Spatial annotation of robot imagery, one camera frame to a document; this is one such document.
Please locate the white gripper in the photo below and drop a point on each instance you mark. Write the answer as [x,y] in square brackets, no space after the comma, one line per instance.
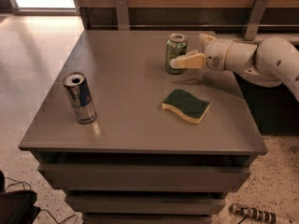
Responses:
[217,54]

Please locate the green soda can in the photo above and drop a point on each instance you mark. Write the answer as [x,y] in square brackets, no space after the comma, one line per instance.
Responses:
[176,45]

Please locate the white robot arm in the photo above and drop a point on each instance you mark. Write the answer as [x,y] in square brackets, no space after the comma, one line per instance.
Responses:
[273,62]

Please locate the silver blue energy drink can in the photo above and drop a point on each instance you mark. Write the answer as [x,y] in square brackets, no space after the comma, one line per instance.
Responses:
[79,95]

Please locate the green yellow sponge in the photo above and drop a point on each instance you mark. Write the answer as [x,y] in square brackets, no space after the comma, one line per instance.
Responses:
[185,105]

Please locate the grey drawer cabinet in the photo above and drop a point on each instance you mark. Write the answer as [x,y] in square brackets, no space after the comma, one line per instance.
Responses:
[137,163]

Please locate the power strip on floor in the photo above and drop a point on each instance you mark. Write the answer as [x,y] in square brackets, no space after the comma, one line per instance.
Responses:
[253,213]

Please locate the black box on floor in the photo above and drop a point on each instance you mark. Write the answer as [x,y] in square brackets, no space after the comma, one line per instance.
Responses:
[17,207]

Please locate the right metal bracket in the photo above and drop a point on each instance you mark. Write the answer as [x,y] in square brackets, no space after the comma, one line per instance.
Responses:
[251,28]

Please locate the metal bracket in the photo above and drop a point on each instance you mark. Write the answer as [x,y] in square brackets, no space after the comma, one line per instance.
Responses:
[251,28]
[122,12]

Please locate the left metal bracket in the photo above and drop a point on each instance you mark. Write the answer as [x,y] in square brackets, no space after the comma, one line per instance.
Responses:
[122,12]

